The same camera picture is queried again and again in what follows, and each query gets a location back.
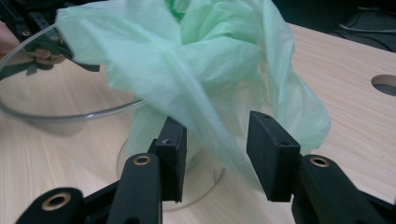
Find green plastic bag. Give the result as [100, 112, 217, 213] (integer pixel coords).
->
[55, 0, 332, 191]

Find pale floor cable bundle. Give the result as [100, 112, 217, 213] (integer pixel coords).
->
[338, 8, 396, 35]

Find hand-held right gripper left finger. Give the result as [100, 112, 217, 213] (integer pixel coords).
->
[106, 116, 189, 224]

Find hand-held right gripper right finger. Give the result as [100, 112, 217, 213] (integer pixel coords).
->
[246, 110, 390, 224]

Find clear plastic round bin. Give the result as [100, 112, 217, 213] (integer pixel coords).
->
[0, 22, 226, 213]

